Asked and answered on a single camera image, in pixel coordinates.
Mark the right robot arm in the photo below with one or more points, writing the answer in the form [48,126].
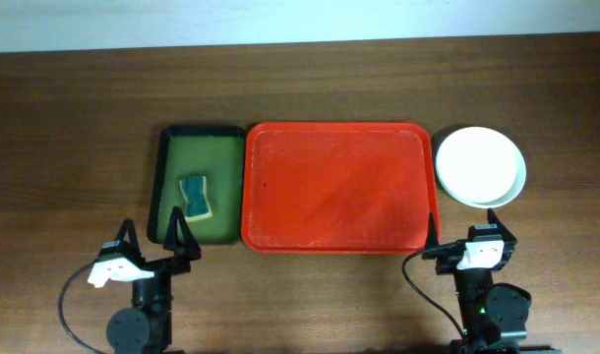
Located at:
[493,314]

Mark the green and yellow sponge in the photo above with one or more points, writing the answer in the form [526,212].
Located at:
[194,190]

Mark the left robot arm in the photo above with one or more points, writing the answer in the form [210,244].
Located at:
[145,326]

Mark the white plate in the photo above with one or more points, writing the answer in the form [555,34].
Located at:
[477,163]

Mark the pale green plate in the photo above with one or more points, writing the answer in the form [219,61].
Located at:
[514,190]

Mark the dark green tray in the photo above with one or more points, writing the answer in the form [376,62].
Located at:
[215,152]

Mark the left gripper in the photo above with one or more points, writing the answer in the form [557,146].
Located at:
[160,265]

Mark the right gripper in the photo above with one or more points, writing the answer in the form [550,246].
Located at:
[505,235]

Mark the red plastic tray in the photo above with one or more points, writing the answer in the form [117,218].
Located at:
[338,188]

